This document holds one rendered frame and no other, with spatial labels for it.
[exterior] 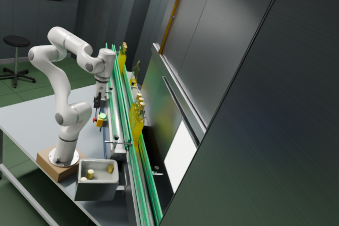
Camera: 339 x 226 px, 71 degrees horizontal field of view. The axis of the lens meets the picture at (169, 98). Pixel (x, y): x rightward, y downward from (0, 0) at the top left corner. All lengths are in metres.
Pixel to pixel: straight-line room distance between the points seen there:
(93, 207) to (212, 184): 1.33
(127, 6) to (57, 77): 2.80
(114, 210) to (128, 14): 3.16
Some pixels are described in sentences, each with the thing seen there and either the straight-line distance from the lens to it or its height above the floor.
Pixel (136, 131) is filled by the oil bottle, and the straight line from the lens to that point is 1.60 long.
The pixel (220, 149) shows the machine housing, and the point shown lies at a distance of 0.38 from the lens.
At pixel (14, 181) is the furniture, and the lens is 2.51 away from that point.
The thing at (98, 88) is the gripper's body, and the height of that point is 1.48.
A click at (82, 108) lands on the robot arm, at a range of 1.54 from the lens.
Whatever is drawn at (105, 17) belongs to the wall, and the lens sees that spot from 4.51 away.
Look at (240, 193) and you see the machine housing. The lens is 0.35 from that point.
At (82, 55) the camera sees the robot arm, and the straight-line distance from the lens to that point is 1.25.
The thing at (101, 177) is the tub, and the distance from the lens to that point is 1.57.
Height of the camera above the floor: 2.12
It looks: 27 degrees down
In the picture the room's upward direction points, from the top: 21 degrees clockwise
